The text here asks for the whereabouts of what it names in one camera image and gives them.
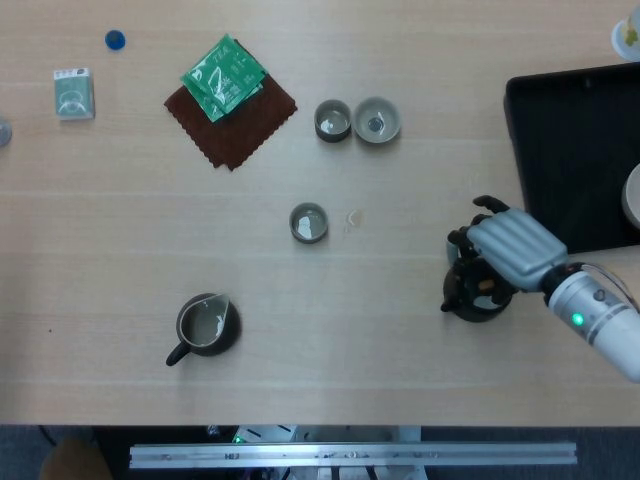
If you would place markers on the blue bottle cap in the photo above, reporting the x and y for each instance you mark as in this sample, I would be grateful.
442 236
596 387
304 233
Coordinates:
115 40

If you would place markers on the black plastic tray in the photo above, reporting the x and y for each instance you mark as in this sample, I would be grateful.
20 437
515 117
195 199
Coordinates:
565 165

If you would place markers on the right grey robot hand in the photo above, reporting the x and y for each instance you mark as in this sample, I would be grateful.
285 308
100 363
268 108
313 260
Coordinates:
520 245

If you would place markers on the aluminium rail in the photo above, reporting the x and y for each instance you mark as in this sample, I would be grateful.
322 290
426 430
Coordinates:
350 455

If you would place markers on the dark cylindrical teacup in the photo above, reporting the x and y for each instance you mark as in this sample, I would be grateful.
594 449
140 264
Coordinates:
332 122
309 222

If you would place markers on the orange object under table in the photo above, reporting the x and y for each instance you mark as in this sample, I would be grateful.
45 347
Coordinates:
75 460

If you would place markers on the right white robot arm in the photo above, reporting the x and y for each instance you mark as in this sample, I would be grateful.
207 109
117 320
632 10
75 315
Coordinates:
600 325

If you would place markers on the green tea packet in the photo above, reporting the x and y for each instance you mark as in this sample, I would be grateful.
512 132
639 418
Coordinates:
217 116
222 75

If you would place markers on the white equipment under table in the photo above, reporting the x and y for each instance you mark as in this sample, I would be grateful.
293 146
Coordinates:
310 434

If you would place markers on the large grey bowl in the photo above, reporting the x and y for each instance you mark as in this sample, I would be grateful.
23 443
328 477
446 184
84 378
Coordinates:
632 195

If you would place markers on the brown cloth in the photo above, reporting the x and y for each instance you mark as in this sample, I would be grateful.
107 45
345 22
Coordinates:
245 135

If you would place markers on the frosted bottle with wooden cap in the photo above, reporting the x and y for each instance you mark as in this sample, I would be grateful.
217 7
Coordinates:
627 35

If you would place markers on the small grey tea bowl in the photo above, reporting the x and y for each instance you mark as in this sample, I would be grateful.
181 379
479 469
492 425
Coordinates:
376 122

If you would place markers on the small green white packet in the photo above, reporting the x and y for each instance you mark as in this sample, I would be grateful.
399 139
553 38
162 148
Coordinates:
74 95

